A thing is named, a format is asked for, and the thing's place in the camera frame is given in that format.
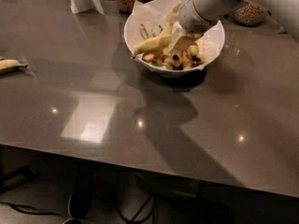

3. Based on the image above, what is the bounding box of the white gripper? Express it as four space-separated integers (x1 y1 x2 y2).
165 0 246 53

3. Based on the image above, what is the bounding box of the long top yellow banana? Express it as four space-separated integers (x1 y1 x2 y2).
132 35 172 58

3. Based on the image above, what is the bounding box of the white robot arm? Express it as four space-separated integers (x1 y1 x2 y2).
168 0 299 50

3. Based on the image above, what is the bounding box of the white bowl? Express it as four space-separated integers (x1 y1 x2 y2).
123 0 226 78

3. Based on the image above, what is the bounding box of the white paper bowl liner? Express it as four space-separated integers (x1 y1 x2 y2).
129 0 221 72

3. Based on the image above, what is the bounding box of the banana on table left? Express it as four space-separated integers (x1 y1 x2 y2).
0 58 28 75

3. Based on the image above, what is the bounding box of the glass jar of chickpeas right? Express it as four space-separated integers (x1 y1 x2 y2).
234 3 267 26

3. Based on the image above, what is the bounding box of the black table leg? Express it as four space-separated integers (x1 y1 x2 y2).
68 164 95 219

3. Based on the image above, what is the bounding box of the black cable under table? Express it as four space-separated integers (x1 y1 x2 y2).
115 171 158 224

